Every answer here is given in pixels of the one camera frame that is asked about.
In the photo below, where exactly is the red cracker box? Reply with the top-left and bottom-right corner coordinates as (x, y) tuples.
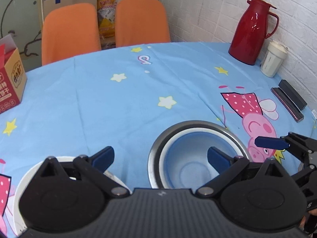
(0, 34), (27, 113)

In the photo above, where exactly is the blue cartoon pig tablecloth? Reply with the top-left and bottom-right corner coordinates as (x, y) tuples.
(1, 42), (316, 237)

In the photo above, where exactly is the blue plastic bowl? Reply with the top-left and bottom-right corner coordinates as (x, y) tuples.
(159, 128), (242, 190)

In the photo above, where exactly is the person's right hand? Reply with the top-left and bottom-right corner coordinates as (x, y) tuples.
(299, 207), (316, 236)

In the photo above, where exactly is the black rectangular case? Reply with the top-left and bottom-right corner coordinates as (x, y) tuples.
(278, 79), (307, 111)

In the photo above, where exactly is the stainless steel bowl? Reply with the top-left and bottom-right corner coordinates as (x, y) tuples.
(147, 120), (253, 190)

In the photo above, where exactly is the cream tumbler cup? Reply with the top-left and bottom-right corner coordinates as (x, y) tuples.
(260, 40), (288, 78)

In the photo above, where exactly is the smartphone in pink case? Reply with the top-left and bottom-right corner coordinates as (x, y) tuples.
(271, 87), (304, 123)

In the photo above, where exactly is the right orange chair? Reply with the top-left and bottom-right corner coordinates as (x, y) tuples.
(115, 0), (171, 47)

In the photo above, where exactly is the white ceramic bowl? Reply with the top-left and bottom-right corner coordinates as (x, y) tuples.
(158, 128), (244, 190)

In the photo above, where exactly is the frosted glass door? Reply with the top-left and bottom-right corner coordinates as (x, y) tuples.
(1, 0), (41, 71)

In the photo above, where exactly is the yellow snack bag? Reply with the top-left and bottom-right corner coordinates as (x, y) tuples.
(97, 0), (116, 39)

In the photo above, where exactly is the left orange chair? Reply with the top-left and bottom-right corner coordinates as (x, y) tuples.
(41, 3), (102, 66)

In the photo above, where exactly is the brown paper bag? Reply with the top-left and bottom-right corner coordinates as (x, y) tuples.
(40, 0), (97, 23)

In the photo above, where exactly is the floral white oval plate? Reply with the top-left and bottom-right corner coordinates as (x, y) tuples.
(12, 156), (132, 237)

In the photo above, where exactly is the orange chair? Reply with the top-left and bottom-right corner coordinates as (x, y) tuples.
(115, 0), (171, 47)
(41, 3), (102, 66)

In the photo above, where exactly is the red thermos jug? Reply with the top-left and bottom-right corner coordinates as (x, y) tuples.
(228, 0), (279, 65)

